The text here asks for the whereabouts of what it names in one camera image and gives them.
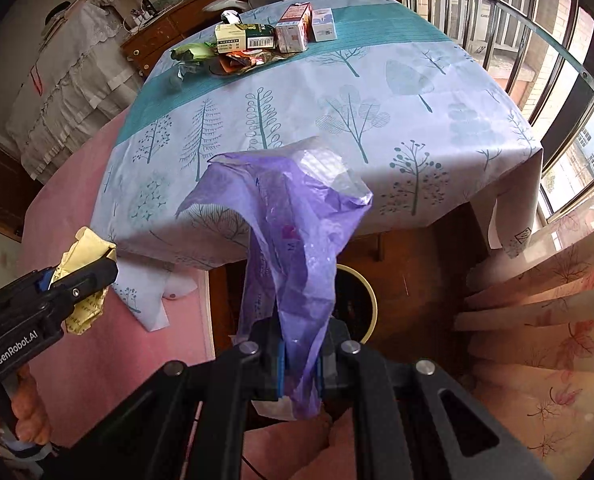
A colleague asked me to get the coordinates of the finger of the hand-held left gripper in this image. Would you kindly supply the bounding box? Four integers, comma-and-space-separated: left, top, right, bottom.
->
47, 257, 120, 317
23, 267, 62, 295

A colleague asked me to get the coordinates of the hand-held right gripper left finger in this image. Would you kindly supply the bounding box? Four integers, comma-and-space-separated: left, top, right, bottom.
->
42, 316, 286, 480

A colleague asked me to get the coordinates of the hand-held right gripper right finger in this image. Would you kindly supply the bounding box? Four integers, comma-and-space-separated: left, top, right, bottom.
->
317, 317, 560, 480

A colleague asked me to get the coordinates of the yellow wrapper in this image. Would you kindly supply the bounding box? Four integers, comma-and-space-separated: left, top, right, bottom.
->
51, 226, 118, 336

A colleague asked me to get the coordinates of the round bin with yellow rim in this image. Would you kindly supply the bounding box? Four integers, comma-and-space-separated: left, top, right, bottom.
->
333, 263, 380, 347

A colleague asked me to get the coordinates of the purple plastic bag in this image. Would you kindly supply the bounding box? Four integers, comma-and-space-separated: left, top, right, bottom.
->
175, 136, 374, 422

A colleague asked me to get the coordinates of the green wrapper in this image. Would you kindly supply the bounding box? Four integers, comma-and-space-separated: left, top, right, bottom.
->
170, 42, 218, 62

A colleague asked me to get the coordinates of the red orange wrapper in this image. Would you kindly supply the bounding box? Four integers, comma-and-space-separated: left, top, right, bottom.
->
219, 50, 268, 75

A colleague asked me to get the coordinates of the person's left hand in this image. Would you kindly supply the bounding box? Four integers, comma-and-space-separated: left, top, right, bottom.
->
7, 365, 54, 447

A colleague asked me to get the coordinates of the person's leg in pink trousers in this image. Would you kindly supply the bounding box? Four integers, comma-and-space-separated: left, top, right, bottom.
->
241, 407, 358, 480

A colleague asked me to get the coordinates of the pink bed sheet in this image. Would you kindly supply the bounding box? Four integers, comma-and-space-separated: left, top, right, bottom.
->
16, 109, 218, 448

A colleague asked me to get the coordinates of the brown wooden cabinet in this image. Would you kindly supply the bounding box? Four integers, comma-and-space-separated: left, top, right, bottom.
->
0, 130, 44, 242

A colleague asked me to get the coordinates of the white lace furniture cover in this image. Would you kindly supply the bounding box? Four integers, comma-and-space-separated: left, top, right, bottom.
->
4, 0, 146, 184

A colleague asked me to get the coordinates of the tree-print tablecloth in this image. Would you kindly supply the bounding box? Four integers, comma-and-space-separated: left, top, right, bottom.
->
91, 0, 544, 333

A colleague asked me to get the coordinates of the leaf-print curtain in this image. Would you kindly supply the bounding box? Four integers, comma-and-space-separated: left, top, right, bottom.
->
452, 199, 594, 480

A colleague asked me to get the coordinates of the grey crumpled wrapper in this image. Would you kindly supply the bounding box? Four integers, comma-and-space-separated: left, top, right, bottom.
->
169, 60, 212, 92

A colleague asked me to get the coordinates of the wooden desk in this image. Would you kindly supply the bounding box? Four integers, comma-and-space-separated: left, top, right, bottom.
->
121, 0, 248, 80

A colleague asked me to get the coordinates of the green and white carton box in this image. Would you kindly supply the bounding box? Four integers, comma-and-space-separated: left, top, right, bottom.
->
215, 22, 278, 54

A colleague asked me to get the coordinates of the pink carton box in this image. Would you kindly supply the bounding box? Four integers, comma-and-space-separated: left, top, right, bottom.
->
275, 3, 314, 54

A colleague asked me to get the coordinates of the white and blue box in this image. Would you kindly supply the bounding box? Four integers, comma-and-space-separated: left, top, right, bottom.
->
310, 8, 338, 43

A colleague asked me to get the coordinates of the metal window grille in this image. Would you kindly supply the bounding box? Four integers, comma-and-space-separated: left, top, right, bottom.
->
396, 0, 594, 223

